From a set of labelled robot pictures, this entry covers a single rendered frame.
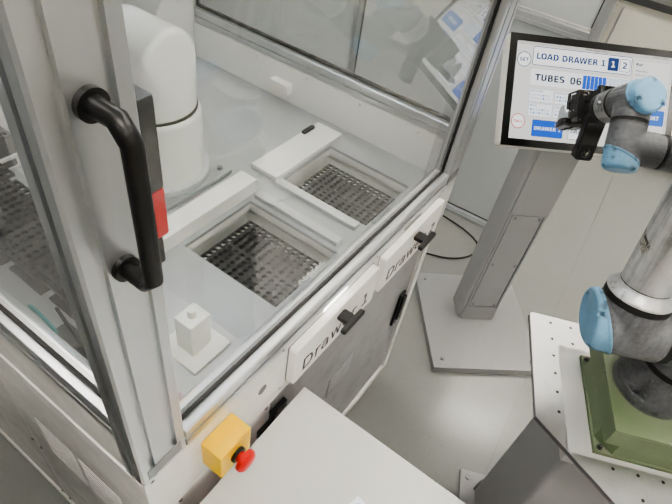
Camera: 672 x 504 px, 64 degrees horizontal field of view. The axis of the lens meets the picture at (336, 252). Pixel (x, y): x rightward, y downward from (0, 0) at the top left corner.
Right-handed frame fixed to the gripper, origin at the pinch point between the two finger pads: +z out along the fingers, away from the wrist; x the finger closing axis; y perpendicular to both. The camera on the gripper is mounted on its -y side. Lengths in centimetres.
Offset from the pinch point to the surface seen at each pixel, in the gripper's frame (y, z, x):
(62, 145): -25, -99, 90
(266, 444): -73, -40, 72
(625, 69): 20.2, 7.2, -21.6
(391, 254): -36, -23, 48
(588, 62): 20.7, 7.2, -10.2
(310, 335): -51, -41, 66
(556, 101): 8.9, 7.3, -2.1
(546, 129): 0.9, 7.4, -0.2
